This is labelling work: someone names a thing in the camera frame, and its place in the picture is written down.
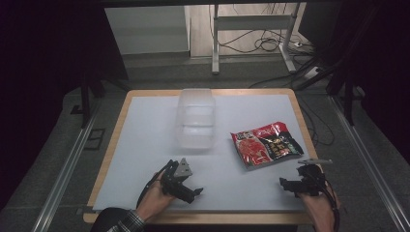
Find aluminium floor rail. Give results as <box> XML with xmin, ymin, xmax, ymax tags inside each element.
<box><xmin>328</xmin><ymin>95</ymin><xmax>410</xmax><ymax>232</ymax></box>
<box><xmin>30</xmin><ymin>96</ymin><xmax>103</xmax><ymax>232</ymax></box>

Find black floor socket plate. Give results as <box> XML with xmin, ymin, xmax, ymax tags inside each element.
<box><xmin>84</xmin><ymin>128</ymin><xmax>106</xmax><ymax>151</ymax></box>

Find wooden framed white board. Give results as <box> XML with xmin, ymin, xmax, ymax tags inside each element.
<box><xmin>92</xmin><ymin>94</ymin><xmax>308</xmax><ymax>213</ymax></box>

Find clear plastic container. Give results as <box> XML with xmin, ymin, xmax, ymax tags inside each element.
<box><xmin>174</xmin><ymin>88</ymin><xmax>217</xmax><ymax>151</ymax></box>

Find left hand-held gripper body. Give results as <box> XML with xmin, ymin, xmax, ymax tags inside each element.
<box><xmin>160</xmin><ymin>157</ymin><xmax>195</xmax><ymax>201</ymax></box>

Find black floor cables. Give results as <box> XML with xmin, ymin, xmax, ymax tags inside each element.
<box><xmin>209</xmin><ymin>3</ymin><xmax>337</xmax><ymax>148</ymax></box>

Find white metal stand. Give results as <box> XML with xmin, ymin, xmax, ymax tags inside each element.
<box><xmin>211</xmin><ymin>3</ymin><xmax>303</xmax><ymax>75</ymax></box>

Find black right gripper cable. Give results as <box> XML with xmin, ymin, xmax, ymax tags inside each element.
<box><xmin>317</xmin><ymin>175</ymin><xmax>342</xmax><ymax>232</ymax></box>

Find black stand leg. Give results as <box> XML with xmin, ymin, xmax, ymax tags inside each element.
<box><xmin>70</xmin><ymin>75</ymin><xmax>107</xmax><ymax>130</ymax></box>
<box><xmin>325</xmin><ymin>72</ymin><xmax>366</xmax><ymax>127</ymax></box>

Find white cabinet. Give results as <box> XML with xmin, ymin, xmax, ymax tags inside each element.
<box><xmin>103</xmin><ymin>5</ymin><xmax>191</xmax><ymax>56</ymax></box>

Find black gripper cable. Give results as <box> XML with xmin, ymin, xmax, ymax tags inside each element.
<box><xmin>317</xmin><ymin>175</ymin><xmax>342</xmax><ymax>232</ymax></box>
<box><xmin>135</xmin><ymin>159</ymin><xmax>177</xmax><ymax>209</ymax></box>

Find white power strip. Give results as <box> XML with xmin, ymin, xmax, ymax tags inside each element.
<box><xmin>303</xmin><ymin>66</ymin><xmax>322</xmax><ymax>80</ymax></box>

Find person's left hand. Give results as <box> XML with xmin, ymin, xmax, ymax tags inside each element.
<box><xmin>136</xmin><ymin>171</ymin><xmax>177</xmax><ymax>223</ymax></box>

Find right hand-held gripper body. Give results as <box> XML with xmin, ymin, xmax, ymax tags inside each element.
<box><xmin>295</xmin><ymin>158</ymin><xmax>334</xmax><ymax>198</ymax></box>

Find person's right hand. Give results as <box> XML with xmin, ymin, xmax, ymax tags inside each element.
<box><xmin>298</xmin><ymin>188</ymin><xmax>341</xmax><ymax>232</ymax></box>

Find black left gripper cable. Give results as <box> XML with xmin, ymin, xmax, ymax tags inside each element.
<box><xmin>135</xmin><ymin>159</ymin><xmax>177</xmax><ymax>209</ymax></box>

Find red snack packet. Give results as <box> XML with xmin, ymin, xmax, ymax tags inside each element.
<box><xmin>230</xmin><ymin>121</ymin><xmax>305</xmax><ymax>170</ymax></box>

